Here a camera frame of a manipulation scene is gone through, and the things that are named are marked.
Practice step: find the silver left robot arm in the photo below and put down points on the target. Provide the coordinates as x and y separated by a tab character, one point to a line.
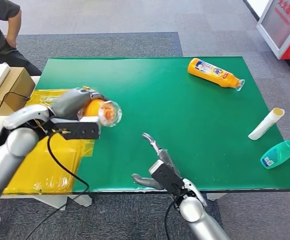
8	152

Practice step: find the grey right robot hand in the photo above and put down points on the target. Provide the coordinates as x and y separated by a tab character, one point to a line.
166	155

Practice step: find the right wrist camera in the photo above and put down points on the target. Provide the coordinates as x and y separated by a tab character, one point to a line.
166	177

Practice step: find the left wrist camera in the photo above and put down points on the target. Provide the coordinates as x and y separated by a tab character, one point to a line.
80	129

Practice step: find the white tube bottle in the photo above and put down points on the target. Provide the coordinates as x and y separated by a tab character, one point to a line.
265	124

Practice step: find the green table mat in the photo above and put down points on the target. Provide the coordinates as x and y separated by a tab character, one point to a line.
160	99

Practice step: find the red and white sign board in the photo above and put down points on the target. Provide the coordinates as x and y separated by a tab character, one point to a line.
282	23

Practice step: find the person's forearm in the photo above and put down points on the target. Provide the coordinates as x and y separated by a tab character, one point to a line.
14	26

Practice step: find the teal plastic bottle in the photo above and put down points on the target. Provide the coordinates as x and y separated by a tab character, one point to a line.
278	155

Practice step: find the orange bottle with blue label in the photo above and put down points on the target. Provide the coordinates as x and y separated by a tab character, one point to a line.
210	72

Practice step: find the brown cardboard box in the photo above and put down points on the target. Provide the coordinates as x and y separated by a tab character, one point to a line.
17	86

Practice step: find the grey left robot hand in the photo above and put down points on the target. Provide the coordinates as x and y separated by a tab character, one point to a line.
69	102

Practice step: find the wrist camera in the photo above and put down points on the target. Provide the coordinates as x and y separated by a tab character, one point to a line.
166	177
80	129

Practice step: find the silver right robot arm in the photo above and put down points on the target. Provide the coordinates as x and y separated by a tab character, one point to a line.
197	215

